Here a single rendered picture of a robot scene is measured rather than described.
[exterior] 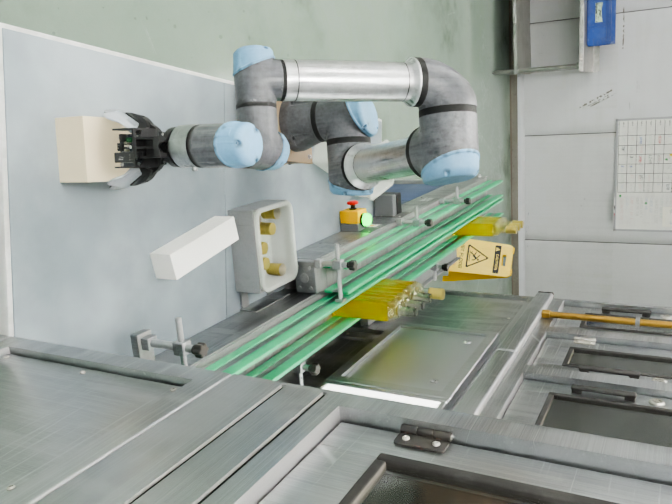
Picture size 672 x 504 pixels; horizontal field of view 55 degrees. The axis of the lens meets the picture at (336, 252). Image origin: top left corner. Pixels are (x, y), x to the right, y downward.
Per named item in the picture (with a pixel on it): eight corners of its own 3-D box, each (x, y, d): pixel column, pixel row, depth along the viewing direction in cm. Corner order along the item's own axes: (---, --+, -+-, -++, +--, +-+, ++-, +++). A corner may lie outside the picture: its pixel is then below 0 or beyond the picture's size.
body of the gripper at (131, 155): (109, 127, 115) (159, 123, 109) (144, 128, 123) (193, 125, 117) (112, 170, 116) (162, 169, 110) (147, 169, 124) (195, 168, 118)
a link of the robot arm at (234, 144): (267, 169, 111) (237, 166, 104) (217, 170, 116) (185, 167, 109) (267, 123, 111) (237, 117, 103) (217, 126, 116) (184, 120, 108)
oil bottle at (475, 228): (451, 235, 287) (515, 237, 274) (451, 223, 286) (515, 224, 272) (455, 232, 292) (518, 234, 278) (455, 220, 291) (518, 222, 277)
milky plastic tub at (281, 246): (237, 292, 171) (264, 295, 167) (228, 209, 166) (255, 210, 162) (273, 275, 186) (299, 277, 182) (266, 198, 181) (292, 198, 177)
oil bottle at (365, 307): (330, 316, 191) (397, 323, 181) (329, 298, 190) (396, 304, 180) (339, 310, 196) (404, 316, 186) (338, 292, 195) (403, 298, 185)
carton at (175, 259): (149, 253, 143) (169, 254, 140) (214, 215, 162) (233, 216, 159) (156, 278, 145) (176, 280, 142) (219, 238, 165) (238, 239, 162)
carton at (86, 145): (54, 118, 120) (82, 115, 117) (120, 122, 134) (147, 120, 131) (59, 182, 122) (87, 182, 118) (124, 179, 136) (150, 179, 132)
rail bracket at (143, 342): (117, 391, 132) (202, 409, 121) (105, 313, 128) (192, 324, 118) (134, 381, 136) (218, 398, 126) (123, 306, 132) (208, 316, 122)
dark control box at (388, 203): (373, 216, 245) (393, 216, 241) (372, 195, 243) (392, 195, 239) (382, 212, 252) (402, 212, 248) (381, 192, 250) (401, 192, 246)
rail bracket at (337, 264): (316, 301, 183) (356, 304, 177) (311, 243, 179) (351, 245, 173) (321, 298, 185) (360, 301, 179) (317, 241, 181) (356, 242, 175)
